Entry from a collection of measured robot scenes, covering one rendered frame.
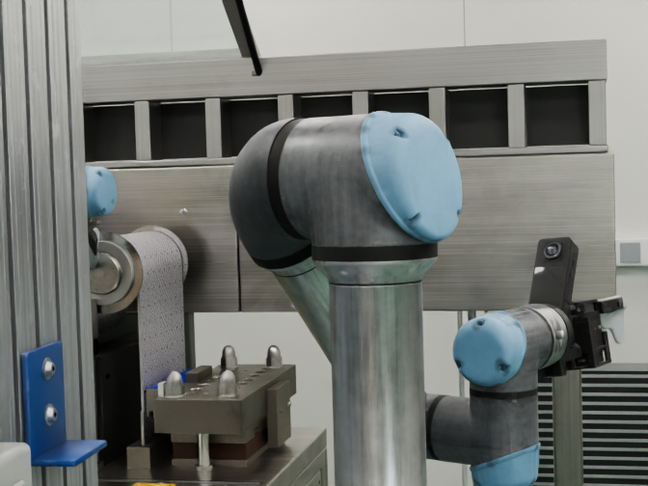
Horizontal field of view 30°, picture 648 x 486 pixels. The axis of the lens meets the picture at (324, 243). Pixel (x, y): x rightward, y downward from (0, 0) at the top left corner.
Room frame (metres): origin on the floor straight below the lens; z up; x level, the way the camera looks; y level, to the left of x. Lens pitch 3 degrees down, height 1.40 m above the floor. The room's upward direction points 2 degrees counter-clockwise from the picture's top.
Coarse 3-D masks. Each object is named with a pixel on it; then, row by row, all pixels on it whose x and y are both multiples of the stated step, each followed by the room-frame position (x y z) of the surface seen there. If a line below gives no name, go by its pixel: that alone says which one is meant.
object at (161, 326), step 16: (160, 304) 2.26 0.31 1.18; (176, 304) 2.35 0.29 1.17; (144, 320) 2.17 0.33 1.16; (160, 320) 2.26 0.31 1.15; (176, 320) 2.35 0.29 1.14; (144, 336) 2.17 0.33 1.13; (160, 336) 2.25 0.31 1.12; (176, 336) 2.34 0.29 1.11; (144, 352) 2.17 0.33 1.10; (160, 352) 2.25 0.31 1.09; (176, 352) 2.34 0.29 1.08; (144, 368) 2.16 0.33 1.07; (160, 368) 2.25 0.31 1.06; (176, 368) 2.34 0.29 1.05; (144, 384) 2.16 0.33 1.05; (144, 400) 2.16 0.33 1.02
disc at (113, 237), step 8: (104, 232) 2.16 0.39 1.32; (112, 232) 2.16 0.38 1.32; (104, 240) 2.16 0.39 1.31; (112, 240) 2.16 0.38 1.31; (120, 240) 2.15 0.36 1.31; (128, 248) 2.15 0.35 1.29; (136, 256) 2.15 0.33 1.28; (136, 264) 2.15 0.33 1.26; (136, 272) 2.15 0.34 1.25; (136, 280) 2.15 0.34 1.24; (136, 288) 2.15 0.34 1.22; (128, 296) 2.15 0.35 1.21; (136, 296) 2.15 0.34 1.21; (112, 304) 2.16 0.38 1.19; (120, 304) 2.15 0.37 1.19; (128, 304) 2.15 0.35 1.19; (104, 312) 2.16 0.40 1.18; (112, 312) 2.16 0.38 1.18
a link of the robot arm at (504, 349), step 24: (504, 312) 1.31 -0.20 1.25; (528, 312) 1.35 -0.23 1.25; (456, 336) 1.30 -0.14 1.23; (480, 336) 1.28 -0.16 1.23; (504, 336) 1.27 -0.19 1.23; (528, 336) 1.30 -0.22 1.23; (552, 336) 1.35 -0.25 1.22; (456, 360) 1.30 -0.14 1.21; (480, 360) 1.28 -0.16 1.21; (504, 360) 1.27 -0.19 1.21; (528, 360) 1.30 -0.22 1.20; (480, 384) 1.29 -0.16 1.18; (504, 384) 1.29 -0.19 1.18; (528, 384) 1.30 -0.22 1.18
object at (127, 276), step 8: (104, 248) 2.15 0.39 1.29; (112, 248) 2.15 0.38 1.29; (120, 248) 2.14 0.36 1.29; (120, 256) 2.14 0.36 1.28; (128, 256) 2.15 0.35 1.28; (128, 264) 2.14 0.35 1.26; (128, 272) 2.14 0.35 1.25; (128, 280) 2.14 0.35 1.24; (120, 288) 2.14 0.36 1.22; (128, 288) 2.14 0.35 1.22; (96, 296) 2.15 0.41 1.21; (104, 296) 2.15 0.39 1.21; (112, 296) 2.15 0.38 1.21; (120, 296) 2.14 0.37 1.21; (104, 304) 2.15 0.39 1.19
